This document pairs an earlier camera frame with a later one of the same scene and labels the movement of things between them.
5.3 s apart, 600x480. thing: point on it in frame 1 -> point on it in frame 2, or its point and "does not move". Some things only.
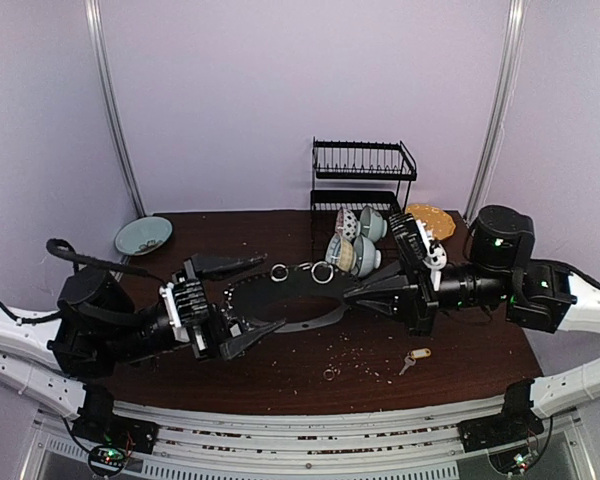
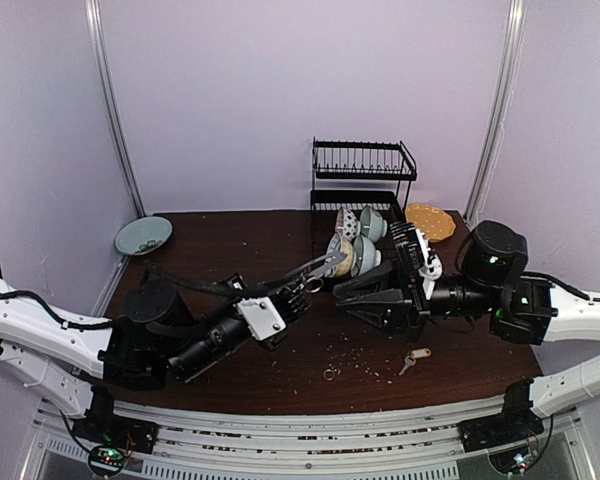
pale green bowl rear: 373,225 does not move
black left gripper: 197,316 -> 285,296
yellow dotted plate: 442,224 does not move
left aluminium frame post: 107,87 does not move
